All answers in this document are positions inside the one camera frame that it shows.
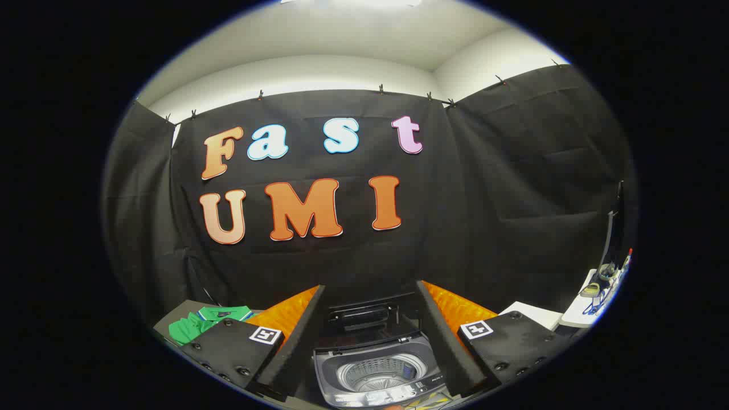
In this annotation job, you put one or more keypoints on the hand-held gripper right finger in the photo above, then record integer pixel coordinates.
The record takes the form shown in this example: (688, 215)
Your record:
(441, 341)

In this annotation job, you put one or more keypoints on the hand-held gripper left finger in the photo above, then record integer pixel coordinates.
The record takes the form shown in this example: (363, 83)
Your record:
(304, 336)

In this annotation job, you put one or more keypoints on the dark washing machine lid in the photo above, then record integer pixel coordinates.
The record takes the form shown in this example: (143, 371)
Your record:
(359, 316)

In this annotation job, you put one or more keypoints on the grey washing machine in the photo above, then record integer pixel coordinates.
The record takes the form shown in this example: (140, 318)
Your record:
(342, 393)

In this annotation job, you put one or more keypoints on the green polo shirt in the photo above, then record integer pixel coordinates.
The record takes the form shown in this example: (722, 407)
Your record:
(188, 329)

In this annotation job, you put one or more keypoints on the grey cabinet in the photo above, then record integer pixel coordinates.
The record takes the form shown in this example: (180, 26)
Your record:
(171, 319)

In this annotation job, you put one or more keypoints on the white side table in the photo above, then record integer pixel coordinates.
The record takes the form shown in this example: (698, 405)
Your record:
(575, 316)

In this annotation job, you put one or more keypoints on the small yellow grey object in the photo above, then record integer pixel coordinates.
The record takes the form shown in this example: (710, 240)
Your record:
(590, 290)

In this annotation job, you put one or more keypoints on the black upright stand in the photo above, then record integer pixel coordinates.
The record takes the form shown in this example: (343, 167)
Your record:
(612, 228)

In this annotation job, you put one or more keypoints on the row of black cloth clips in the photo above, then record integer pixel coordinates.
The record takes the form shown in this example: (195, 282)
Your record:
(260, 94)

